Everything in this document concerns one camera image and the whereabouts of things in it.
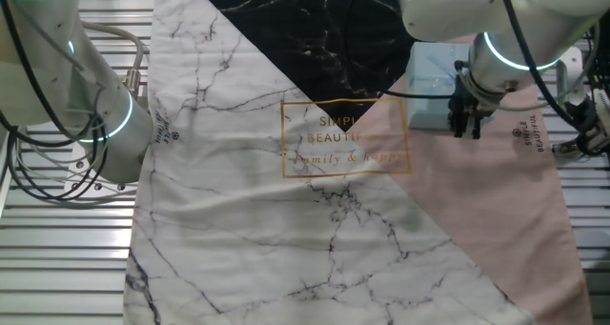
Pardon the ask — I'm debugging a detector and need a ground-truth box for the grey cable with metal connector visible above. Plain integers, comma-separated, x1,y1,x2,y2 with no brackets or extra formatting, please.
83,22,147,100

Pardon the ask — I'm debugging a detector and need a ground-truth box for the white base cable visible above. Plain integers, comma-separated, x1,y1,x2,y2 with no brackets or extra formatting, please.
13,129,139,207

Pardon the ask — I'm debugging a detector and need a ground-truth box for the black clamp with metal rod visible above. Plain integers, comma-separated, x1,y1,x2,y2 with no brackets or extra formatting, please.
551,124,610,157

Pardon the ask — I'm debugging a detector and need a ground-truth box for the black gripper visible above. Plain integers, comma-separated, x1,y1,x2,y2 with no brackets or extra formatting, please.
446,79,497,139

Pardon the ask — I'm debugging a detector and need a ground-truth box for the light blue bow casing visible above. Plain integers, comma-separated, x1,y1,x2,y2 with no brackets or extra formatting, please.
404,41,478,132

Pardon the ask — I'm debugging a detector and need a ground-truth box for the small silver camera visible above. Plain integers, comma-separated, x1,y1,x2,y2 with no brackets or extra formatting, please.
590,89,610,140

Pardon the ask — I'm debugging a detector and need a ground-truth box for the thin black looping cable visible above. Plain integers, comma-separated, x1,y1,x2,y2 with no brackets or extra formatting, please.
342,0,457,100

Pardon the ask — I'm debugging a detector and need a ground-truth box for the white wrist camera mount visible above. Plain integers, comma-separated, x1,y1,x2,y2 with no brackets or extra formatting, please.
555,46,585,105

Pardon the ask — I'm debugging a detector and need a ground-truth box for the black base cable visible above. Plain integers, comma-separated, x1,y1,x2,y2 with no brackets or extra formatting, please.
0,0,109,205

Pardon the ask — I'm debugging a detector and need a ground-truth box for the marble pink black tablecloth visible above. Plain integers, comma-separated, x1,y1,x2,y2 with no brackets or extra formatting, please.
122,0,595,325

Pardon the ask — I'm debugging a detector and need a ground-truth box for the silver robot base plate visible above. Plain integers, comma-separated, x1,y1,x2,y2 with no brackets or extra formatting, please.
64,141,144,195

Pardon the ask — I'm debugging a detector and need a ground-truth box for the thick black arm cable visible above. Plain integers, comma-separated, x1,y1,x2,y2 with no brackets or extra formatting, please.
495,0,600,131

